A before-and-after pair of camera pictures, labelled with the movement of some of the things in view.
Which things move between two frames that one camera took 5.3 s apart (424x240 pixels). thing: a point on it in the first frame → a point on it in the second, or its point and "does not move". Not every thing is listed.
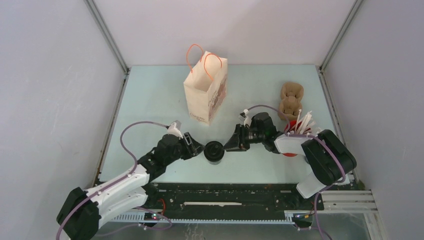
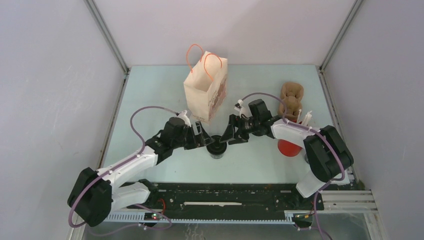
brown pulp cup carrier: (291, 95) does not move
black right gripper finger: (232, 144) → (228, 134)
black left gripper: (194, 147) → (201, 139)
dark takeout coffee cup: (214, 163) → (217, 156)
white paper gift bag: (205, 88) does not move
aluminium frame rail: (109, 36) does not move
